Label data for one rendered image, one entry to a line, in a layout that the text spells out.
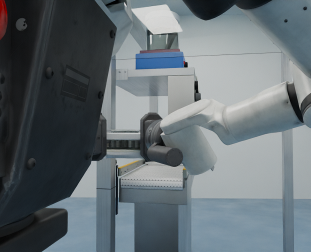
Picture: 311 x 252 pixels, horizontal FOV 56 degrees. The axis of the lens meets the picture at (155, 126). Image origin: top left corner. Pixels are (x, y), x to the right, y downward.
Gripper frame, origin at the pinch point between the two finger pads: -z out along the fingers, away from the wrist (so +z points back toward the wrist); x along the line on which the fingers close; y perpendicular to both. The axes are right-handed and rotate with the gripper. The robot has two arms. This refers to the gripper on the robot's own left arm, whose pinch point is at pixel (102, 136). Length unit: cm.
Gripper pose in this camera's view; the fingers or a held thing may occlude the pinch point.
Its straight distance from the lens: 80.9
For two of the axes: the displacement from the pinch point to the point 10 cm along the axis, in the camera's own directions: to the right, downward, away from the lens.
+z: -3.0, 0.0, -9.5
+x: 0.0, 10.0, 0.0
